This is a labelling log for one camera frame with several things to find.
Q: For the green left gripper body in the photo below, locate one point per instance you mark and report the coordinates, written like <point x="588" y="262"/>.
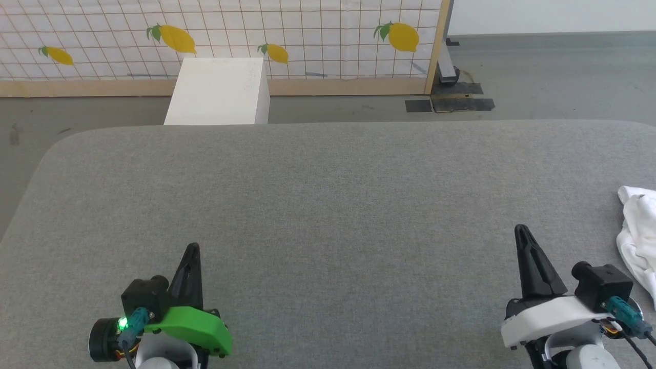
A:
<point x="200" y="330"/>

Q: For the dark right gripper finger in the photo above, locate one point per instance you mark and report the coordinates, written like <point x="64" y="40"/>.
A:
<point x="548" y="279"/>
<point x="525" y="266"/>

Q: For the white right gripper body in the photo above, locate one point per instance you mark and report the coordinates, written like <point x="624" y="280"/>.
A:
<point x="543" y="318"/>

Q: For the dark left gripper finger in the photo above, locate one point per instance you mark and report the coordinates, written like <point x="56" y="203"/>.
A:
<point x="180" y="284"/>
<point x="196" y="282"/>

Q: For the white cloth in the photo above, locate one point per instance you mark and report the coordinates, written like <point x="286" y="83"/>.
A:
<point x="640" y="236"/>

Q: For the large black floor plate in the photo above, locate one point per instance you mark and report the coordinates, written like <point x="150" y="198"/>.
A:
<point x="461" y="100"/>

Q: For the white rectangular box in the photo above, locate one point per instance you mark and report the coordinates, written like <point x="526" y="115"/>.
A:
<point x="220" y="92"/>

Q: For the small black floor plate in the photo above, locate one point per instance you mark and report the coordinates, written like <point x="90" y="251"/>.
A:
<point x="418" y="105"/>

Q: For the grey metal panel stand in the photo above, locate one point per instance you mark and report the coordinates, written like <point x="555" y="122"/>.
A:
<point x="447" y="56"/>

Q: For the lemon print tile panel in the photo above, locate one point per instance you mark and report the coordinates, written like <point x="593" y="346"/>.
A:
<point x="230" y="31"/>

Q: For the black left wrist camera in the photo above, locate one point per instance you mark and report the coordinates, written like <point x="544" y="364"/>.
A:
<point x="146" y="297"/>

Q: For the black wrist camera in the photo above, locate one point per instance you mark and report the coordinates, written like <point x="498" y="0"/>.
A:
<point x="602" y="284"/>
<point x="146" y="297"/>

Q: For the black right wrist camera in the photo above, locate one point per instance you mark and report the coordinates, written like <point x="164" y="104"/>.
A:
<point x="602" y="284"/>

